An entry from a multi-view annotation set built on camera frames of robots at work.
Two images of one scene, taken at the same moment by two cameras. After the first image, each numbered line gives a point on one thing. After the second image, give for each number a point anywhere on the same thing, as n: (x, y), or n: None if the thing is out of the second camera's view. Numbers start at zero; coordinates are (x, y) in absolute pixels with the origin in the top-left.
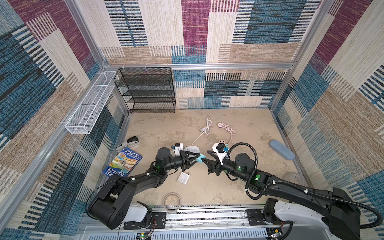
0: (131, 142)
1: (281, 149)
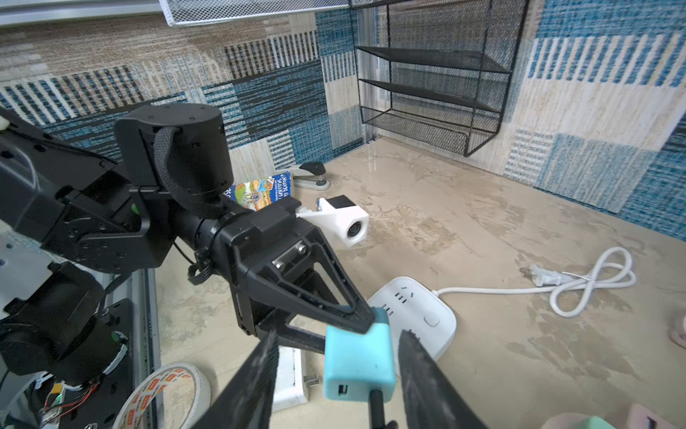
0: (310, 175)
1: None
